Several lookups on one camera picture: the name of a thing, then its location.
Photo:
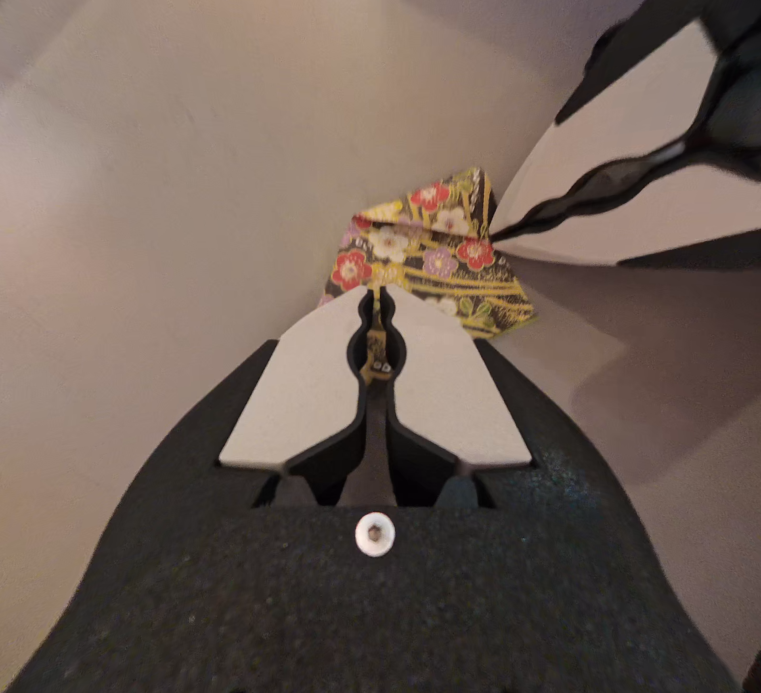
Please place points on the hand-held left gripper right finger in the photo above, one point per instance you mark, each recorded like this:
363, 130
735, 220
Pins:
458, 402

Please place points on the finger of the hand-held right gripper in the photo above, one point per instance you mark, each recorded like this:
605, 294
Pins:
624, 116
672, 211

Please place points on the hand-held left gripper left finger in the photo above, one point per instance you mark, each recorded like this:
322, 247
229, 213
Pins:
297, 402

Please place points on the green floral origami paper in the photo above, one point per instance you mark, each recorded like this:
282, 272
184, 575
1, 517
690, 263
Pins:
416, 253

